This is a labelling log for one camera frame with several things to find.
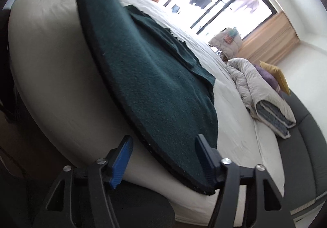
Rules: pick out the flat white pillow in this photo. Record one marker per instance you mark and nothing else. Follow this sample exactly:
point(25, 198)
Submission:
point(268, 161)

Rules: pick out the white puffer vest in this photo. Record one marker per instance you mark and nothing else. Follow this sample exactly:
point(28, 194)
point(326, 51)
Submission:
point(230, 44)

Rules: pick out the small blue hanging cloth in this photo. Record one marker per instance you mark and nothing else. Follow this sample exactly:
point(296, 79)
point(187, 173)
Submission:
point(175, 9)

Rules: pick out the yellow pillow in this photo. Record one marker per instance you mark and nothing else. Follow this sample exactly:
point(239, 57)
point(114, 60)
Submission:
point(277, 75)

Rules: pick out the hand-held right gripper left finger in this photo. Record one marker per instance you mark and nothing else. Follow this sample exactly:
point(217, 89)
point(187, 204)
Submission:
point(122, 159)

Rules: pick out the glass sliding door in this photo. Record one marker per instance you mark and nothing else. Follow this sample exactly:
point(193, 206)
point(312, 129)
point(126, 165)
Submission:
point(219, 1)

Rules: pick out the bed with white sheet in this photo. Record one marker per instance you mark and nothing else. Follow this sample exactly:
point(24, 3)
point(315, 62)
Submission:
point(63, 77)

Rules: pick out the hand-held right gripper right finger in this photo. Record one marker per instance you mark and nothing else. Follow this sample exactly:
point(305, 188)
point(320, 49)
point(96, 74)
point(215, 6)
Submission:
point(204, 156)

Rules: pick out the folded grey duvet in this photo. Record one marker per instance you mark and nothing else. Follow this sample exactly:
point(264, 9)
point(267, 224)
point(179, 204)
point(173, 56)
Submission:
point(255, 85)

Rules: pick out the dark green sweater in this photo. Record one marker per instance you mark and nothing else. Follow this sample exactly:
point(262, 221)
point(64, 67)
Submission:
point(143, 77)

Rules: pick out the dark grey bed headboard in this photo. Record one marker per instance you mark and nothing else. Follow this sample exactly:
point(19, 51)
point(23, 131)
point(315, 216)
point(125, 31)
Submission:
point(306, 141)

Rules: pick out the purple pillow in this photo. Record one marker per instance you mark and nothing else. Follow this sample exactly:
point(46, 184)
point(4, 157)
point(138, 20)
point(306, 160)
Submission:
point(265, 75)

